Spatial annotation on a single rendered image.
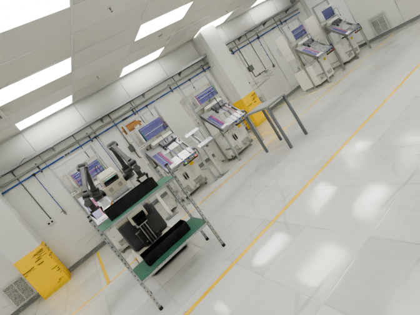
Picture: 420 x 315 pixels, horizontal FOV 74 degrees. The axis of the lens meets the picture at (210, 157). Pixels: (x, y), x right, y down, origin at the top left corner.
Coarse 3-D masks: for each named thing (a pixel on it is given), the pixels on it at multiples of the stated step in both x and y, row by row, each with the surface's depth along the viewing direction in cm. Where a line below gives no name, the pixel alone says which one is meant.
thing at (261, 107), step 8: (280, 96) 451; (264, 104) 470; (288, 104) 458; (248, 112) 503; (264, 112) 517; (248, 120) 501; (296, 120) 466; (272, 128) 525; (280, 128) 446; (304, 128) 467; (256, 136) 507; (280, 136) 527; (288, 144) 453
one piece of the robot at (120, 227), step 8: (112, 200) 373; (152, 208) 374; (152, 216) 373; (160, 216) 377; (120, 224) 354; (128, 224) 358; (144, 224) 363; (152, 224) 372; (160, 224) 376; (120, 232) 355; (128, 232) 357; (136, 232) 362; (144, 232) 361; (152, 232) 365; (160, 232) 372; (128, 240) 356; (136, 240) 361; (144, 240) 360; (152, 240) 366; (136, 248) 360
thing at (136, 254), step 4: (168, 224) 391; (168, 228) 374; (164, 232) 367; (160, 236) 363; (148, 244) 367; (144, 248) 360; (132, 252) 377; (136, 252) 364; (140, 252) 355; (136, 256) 355; (140, 256) 343; (172, 256) 348; (140, 260) 335; (160, 268) 340
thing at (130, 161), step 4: (116, 144) 310; (108, 148) 308; (112, 148) 305; (116, 148) 304; (120, 152) 299; (124, 156) 296; (128, 156) 296; (124, 160) 298; (128, 160) 293; (132, 160) 292; (132, 164) 292
